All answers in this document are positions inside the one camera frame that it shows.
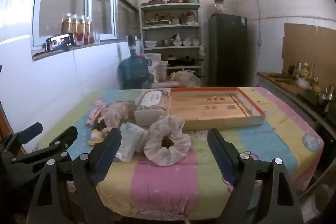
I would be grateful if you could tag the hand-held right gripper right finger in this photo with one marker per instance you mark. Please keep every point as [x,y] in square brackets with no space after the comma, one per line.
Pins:
[221,158]

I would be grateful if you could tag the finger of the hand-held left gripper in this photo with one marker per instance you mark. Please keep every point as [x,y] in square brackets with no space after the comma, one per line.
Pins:
[60,138]
[29,132]

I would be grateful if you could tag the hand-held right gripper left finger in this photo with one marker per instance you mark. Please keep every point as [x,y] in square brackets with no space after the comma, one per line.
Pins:
[106,158]

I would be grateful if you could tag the white green tissue pack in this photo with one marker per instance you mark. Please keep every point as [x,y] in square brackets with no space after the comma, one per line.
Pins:
[131,137]

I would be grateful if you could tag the orange shallow cardboard box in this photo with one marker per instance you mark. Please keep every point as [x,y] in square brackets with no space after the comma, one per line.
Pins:
[210,108]

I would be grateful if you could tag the floral print tissue pack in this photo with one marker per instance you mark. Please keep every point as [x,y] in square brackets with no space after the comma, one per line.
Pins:
[152,102]

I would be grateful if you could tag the white plastic bag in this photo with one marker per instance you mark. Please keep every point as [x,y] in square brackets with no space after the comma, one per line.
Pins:
[187,79]

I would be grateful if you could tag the blue water jug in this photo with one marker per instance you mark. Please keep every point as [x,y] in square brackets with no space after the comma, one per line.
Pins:
[134,69]

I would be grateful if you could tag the black smartphone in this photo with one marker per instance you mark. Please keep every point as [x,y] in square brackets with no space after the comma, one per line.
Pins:
[60,43]

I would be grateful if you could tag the kitchen counter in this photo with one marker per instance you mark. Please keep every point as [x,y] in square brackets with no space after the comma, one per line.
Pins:
[286,86]

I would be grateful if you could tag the black wok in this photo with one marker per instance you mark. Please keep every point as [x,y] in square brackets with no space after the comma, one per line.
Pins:
[190,61]

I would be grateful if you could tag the dark green refrigerator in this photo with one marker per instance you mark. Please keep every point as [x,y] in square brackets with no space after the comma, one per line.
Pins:
[228,50]

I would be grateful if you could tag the pot with red lid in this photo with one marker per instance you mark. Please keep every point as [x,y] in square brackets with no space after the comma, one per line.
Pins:
[173,61]

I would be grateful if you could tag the clear glass cup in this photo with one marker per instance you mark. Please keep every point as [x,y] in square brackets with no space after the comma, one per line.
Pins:
[96,36]

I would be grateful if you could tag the white paper sack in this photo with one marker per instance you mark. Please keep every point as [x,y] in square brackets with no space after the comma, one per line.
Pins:
[153,58]

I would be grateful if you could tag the white bowl with rim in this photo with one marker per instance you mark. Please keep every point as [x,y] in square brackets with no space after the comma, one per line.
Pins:
[304,83]

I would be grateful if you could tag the black water pump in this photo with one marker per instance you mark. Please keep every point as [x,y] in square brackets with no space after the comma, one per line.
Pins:
[131,43]

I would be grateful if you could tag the metal cup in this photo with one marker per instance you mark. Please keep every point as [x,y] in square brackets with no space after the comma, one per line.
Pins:
[325,99]

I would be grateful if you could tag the group of condiment bottles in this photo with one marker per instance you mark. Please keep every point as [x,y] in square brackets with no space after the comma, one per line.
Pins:
[304,70]

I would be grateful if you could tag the white shelf bowl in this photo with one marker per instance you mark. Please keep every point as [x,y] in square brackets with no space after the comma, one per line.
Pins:
[150,44]

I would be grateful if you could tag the group of white dishes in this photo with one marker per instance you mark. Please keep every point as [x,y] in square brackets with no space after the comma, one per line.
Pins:
[183,41]

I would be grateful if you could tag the white metal shelf rack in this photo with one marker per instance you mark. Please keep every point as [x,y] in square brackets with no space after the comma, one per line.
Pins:
[143,29]

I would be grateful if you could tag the sliding interior window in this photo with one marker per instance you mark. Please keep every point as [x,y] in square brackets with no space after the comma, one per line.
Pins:
[89,3]

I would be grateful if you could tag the brown cardboard sheet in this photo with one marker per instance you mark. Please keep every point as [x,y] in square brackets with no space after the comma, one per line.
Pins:
[307,48]

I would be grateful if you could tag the green tray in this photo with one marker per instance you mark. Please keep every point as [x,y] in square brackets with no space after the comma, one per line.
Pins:
[157,22]

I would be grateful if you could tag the glass jar with lid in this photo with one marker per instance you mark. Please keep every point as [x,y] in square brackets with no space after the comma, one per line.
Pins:
[219,6]

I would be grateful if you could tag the dark flat pan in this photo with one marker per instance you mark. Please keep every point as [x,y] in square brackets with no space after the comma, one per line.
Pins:
[156,1]

